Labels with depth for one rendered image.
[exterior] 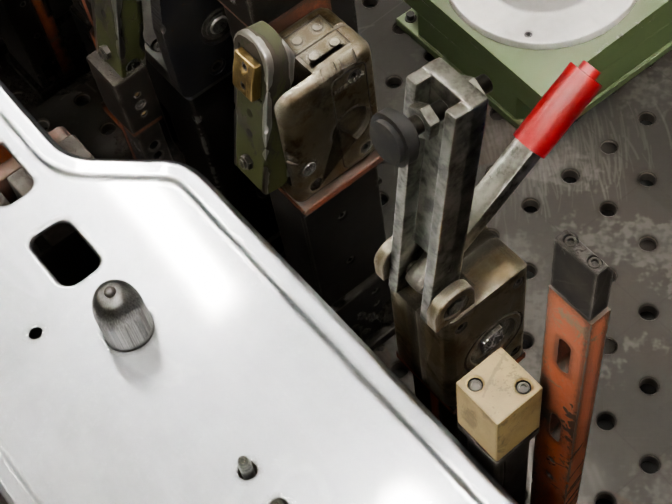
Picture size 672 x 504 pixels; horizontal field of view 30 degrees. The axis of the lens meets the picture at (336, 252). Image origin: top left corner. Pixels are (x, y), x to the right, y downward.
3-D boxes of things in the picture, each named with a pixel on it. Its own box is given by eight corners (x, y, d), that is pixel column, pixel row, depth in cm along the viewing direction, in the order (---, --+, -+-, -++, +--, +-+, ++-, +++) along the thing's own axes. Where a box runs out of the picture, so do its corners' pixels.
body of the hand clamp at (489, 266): (410, 482, 103) (379, 263, 74) (471, 431, 105) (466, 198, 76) (458, 534, 101) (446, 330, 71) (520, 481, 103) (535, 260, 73)
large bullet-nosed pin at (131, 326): (101, 338, 81) (72, 287, 75) (141, 309, 82) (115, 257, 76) (128, 371, 79) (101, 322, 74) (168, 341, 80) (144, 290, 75)
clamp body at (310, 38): (274, 327, 113) (192, 56, 81) (372, 253, 116) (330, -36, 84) (339, 397, 108) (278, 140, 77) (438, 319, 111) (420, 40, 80)
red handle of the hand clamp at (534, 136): (382, 262, 72) (557, 39, 68) (400, 266, 74) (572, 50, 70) (431, 310, 70) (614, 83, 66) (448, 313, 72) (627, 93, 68)
